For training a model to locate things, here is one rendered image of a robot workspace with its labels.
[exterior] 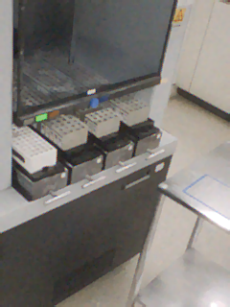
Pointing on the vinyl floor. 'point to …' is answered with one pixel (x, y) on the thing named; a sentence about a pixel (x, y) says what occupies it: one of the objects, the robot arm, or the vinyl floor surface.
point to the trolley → (212, 188)
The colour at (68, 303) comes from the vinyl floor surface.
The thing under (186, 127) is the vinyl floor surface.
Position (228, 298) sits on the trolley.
